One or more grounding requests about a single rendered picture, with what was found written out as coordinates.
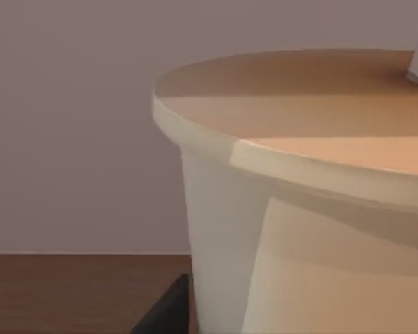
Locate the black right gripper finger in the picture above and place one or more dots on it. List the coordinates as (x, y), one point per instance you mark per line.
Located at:
(176, 306)

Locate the white plant pot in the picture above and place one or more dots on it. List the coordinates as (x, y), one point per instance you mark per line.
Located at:
(299, 215)

